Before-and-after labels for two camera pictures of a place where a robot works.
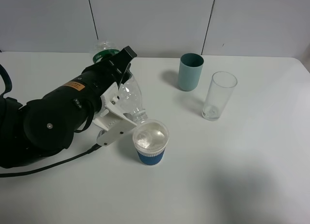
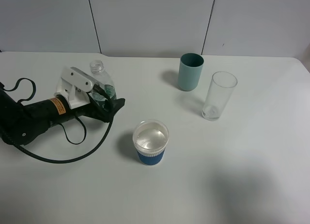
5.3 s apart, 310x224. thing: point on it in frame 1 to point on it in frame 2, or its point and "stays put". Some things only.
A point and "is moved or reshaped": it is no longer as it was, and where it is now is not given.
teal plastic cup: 191,66 stays put
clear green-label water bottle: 129,100 is moved or reshaped
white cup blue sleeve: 150,139 stays put
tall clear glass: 221,89 stays put
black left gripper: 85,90 to 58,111
